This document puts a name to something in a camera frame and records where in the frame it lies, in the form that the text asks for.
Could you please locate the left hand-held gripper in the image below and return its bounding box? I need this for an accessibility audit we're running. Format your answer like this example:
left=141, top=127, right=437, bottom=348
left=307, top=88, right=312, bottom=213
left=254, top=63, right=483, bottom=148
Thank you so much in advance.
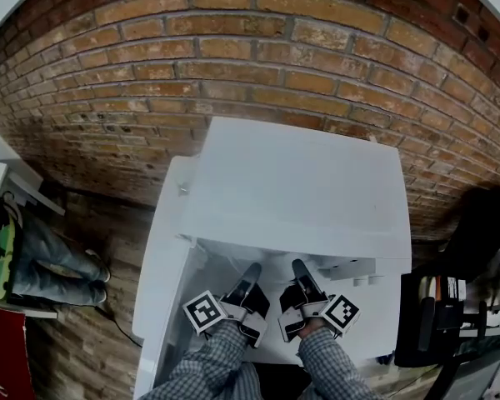
left=182, top=262, right=273, bottom=348

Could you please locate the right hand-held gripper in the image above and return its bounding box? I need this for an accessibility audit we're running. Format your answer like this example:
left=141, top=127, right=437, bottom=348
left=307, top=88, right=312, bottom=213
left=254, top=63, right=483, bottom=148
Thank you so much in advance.
left=277, top=258, right=362, bottom=343

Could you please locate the person's left forearm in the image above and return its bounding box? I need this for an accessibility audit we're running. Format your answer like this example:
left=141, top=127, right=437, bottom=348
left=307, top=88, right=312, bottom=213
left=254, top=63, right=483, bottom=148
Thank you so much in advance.
left=139, top=318, right=260, bottom=400

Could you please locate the person's right forearm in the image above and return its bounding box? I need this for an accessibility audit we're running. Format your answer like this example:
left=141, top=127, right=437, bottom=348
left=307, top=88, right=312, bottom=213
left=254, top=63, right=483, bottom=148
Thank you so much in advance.
left=297, top=317, right=385, bottom=400

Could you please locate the white table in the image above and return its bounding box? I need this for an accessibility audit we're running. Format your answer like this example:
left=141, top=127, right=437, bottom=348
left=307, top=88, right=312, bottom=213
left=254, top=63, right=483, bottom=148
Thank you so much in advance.
left=132, top=155, right=401, bottom=366

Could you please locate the black equipment rack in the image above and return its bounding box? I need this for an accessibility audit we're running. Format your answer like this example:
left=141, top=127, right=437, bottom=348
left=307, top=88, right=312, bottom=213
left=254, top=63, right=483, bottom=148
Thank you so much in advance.
left=393, top=271, right=500, bottom=368

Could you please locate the black office chair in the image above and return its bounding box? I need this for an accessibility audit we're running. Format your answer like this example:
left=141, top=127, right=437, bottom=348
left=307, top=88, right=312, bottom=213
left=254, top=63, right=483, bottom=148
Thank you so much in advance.
left=441, top=185, right=500, bottom=275

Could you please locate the gray laptop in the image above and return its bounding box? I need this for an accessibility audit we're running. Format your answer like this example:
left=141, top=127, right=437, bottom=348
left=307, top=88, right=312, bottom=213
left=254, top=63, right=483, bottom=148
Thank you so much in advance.
left=432, top=347, right=500, bottom=400

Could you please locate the white low shelf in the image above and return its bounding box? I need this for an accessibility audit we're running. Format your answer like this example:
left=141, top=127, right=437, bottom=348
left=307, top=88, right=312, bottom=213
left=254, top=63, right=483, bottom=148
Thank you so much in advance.
left=6, top=302, right=60, bottom=321

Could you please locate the black green backpack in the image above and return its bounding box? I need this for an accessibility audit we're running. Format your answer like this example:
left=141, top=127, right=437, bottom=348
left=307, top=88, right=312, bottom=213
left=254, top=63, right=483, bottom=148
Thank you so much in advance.
left=0, top=189, right=24, bottom=303

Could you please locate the red cabinet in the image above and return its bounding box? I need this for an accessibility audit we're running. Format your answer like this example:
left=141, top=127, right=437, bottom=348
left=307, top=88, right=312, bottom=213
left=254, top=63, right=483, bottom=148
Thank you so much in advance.
left=0, top=302, right=38, bottom=400

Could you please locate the white side desk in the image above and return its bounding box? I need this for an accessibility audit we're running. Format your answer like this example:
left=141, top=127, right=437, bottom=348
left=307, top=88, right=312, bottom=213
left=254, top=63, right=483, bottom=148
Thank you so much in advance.
left=0, top=117, right=67, bottom=217

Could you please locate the black floor cable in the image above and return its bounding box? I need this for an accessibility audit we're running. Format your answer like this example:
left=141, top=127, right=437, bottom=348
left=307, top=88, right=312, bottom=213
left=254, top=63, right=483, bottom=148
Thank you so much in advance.
left=94, top=305, right=145, bottom=348

